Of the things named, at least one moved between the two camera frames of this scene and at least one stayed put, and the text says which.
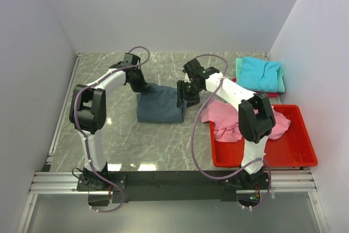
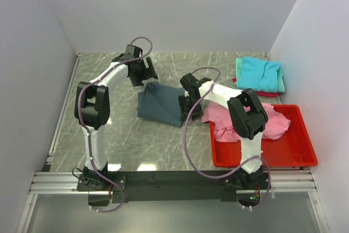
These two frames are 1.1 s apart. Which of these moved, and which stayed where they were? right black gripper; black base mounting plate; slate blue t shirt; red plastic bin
Moved: right black gripper
Stayed: slate blue t shirt; red plastic bin; black base mounting plate
